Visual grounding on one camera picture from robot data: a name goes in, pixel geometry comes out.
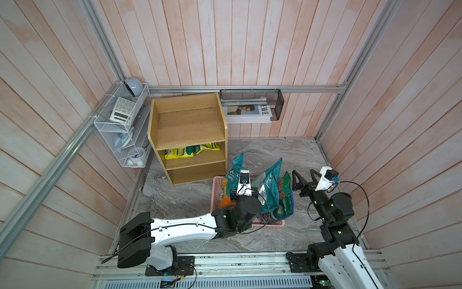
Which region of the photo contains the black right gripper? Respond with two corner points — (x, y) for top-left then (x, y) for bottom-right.
(294, 169), (331, 225)

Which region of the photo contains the teal orange fertilizer bag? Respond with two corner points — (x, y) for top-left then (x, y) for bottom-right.
(218, 152), (244, 208)
(252, 158), (282, 214)

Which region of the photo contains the green blue soil bag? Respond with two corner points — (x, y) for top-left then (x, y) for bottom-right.
(266, 172), (294, 222)

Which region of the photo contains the yellow green packet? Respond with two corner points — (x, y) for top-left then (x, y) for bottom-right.
(191, 143), (221, 154)
(164, 147), (194, 160)

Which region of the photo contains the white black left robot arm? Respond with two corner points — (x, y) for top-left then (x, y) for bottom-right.
(114, 188), (267, 271)

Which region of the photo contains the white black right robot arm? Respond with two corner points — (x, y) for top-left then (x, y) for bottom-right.
(286, 166), (383, 289)

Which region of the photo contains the wooden shelf unit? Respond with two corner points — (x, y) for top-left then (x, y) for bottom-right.
(148, 93), (228, 186)

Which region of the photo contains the pink plastic basket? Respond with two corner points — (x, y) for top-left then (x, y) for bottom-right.
(210, 176), (285, 229)

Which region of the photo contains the white magazine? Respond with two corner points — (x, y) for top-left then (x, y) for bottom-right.
(221, 97), (273, 124)

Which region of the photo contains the pale blue cloth item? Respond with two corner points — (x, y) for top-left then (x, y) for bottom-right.
(114, 130), (134, 153)

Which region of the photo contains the white calculator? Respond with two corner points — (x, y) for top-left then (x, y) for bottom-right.
(109, 97), (136, 125)

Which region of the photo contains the grey blue bowl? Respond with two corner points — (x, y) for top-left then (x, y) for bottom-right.
(123, 78), (144, 98)

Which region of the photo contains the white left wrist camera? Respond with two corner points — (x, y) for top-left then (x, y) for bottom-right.
(236, 170), (252, 196)

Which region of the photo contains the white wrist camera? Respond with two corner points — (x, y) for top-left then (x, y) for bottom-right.
(236, 170), (252, 196)
(315, 166), (340, 191)

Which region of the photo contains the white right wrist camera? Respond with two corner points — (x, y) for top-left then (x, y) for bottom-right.
(315, 166), (340, 191)

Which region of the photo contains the aluminium front rail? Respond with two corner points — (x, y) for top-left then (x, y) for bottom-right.
(90, 250), (398, 289)

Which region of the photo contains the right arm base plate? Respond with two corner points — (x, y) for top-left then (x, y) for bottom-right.
(285, 250), (322, 273)

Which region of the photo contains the dark wall magazine holder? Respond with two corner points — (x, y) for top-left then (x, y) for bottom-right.
(220, 89), (285, 121)

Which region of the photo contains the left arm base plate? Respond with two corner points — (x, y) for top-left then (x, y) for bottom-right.
(145, 255), (195, 276)

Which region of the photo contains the white wire wall rack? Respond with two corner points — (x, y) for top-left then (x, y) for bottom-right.
(94, 82), (150, 169)

